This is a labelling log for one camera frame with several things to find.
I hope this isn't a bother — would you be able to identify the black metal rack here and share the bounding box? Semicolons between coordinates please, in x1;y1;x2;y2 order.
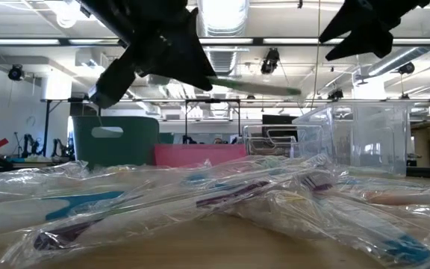
41;97;242;146

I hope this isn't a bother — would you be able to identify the black monitor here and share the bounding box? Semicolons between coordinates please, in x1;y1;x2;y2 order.
262;114;298;140

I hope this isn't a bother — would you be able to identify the thin hanging cable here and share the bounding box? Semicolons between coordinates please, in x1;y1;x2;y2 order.
313;0;321;109

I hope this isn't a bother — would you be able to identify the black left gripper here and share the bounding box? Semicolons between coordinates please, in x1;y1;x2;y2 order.
76;0;216;109

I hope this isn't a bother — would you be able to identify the green white toothbrush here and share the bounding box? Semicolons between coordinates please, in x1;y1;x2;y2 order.
206;75;302;97

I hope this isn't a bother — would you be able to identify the clear plastic bin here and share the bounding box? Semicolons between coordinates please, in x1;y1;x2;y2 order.
241;123;326;160

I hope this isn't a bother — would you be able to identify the frosted clear plastic tub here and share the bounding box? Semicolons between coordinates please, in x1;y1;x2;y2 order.
292;102;410;177

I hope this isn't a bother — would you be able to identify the orange white wrapped toothbrush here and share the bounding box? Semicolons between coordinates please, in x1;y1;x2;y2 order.
364;189;430;207

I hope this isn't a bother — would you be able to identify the pink plastic bin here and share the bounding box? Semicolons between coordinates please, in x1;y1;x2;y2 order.
154;143;249;168

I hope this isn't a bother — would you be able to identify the black overhead frame bar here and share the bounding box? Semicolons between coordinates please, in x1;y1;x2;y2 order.
0;36;430;47

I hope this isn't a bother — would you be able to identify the purple white wrapped toothbrush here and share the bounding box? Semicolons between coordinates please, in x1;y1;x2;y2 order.
31;174;336;252

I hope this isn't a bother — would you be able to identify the black hanging camera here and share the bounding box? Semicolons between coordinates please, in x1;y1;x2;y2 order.
398;61;416;75
259;47;281;75
326;88;345;102
7;64;25;81

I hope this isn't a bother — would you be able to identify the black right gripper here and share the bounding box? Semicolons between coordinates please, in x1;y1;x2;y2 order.
319;0;430;61

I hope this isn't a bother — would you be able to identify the silver ventilation duct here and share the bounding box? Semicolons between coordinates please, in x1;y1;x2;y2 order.
196;0;250;117

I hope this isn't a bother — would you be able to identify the green plastic bin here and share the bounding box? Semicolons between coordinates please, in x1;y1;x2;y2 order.
71;115;161;169

